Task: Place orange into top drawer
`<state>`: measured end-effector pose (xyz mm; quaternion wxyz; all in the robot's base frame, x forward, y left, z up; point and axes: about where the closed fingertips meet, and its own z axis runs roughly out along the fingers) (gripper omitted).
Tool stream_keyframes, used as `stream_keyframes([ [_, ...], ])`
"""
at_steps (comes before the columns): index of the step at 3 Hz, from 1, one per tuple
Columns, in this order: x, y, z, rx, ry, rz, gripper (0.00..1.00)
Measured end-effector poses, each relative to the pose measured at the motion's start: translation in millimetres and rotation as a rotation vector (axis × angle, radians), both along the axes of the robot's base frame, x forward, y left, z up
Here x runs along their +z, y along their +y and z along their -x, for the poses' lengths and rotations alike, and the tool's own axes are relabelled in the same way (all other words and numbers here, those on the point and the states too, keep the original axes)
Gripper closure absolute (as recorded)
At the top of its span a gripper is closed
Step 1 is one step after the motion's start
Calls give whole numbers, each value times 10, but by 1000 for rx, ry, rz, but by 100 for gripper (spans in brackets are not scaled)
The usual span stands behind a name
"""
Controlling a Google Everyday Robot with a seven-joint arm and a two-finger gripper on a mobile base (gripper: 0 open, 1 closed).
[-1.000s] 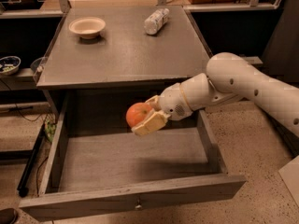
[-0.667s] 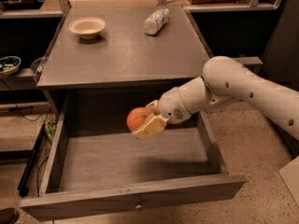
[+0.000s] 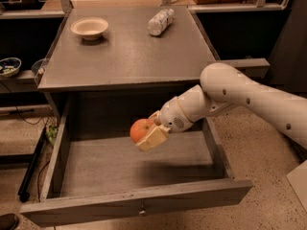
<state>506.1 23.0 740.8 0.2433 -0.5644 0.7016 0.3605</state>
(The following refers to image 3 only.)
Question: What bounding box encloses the grey side shelf bar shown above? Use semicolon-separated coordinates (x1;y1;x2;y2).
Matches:
217;58;271;80

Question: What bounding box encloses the white paper bowl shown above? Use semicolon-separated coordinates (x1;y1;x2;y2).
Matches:
71;17;108;40

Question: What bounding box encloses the clear plastic container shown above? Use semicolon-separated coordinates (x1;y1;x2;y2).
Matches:
31;58;49;84

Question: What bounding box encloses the blue patterned bowl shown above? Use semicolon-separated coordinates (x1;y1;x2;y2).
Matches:
0;57;22;78

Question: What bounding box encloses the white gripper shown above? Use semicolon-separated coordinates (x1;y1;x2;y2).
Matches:
136;97;193;151

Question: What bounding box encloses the grey wooden cabinet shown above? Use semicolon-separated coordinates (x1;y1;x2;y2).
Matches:
36;5;226;120

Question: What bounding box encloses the open grey top drawer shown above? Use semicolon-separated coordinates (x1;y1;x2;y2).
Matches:
21;93;252;227

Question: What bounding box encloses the clear plastic water bottle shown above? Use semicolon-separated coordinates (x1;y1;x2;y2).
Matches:
148;9;175;36

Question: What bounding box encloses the orange fruit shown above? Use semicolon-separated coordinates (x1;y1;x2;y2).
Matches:
130;119;154;143

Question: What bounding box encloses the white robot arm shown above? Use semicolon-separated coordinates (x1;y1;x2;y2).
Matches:
133;62;307;150

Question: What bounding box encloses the black cable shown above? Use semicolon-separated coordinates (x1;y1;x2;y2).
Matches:
0;80;52;127

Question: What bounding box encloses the metal drawer knob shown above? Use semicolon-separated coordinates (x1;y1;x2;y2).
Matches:
138;203;147;217

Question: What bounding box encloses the black metal stand leg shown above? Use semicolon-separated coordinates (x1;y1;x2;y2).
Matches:
18;128;46;202

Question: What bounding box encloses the dark shoe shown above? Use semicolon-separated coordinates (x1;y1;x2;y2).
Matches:
0;214;19;230

